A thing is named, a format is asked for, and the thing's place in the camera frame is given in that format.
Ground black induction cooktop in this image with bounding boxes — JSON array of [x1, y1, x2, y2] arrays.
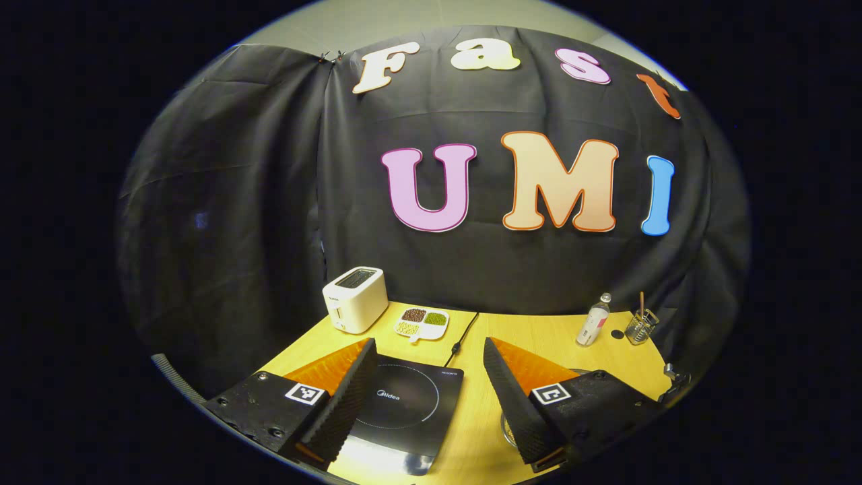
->
[[340, 355, 465, 477]]

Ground black power cable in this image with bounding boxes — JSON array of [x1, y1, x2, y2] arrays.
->
[[444, 312, 480, 368]]

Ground grey ribbed strip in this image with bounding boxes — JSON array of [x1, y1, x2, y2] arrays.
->
[[152, 353, 206, 405]]

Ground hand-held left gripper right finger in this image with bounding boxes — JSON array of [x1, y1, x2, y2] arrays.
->
[[482, 337, 664, 472]]

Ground steel pot with black handle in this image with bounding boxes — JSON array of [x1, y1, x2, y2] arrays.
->
[[500, 367, 593, 451]]

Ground white toaster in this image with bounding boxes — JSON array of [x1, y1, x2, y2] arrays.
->
[[322, 266, 390, 335]]

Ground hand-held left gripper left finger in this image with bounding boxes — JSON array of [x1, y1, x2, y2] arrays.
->
[[202, 337, 379, 471]]

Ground wire mesh holder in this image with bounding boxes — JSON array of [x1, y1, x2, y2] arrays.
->
[[624, 309, 661, 346]]

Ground white divided dish of beans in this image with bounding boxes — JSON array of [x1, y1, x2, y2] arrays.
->
[[394, 307, 450, 343]]

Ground clear plastic bottle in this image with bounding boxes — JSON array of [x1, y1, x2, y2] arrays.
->
[[576, 292, 612, 348]]

